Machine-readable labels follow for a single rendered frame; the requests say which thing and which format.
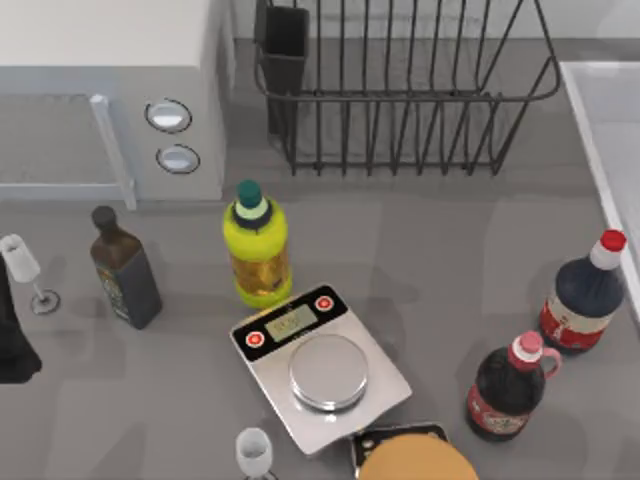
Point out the pale microwave oven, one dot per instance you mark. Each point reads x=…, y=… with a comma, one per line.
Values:
x=165, y=60

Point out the small microwave knob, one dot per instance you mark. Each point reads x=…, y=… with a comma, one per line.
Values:
x=177, y=158

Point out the dark bottle with red cap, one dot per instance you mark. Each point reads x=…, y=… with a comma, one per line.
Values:
x=582, y=300

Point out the silver kitchen scale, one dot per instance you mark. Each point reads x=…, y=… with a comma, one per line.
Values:
x=320, y=370

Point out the large microwave knob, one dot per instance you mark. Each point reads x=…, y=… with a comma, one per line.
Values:
x=168, y=115

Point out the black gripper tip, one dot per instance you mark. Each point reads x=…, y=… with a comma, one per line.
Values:
x=12, y=340

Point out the dark square bottle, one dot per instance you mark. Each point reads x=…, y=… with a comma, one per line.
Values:
x=125, y=275

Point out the black cutlery holder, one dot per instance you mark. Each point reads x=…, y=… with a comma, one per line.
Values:
x=285, y=55

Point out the white stemmed glass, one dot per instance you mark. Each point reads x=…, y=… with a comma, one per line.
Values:
x=22, y=265
x=254, y=455

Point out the yellow-green oil bottle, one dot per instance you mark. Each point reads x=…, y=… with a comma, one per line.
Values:
x=258, y=255

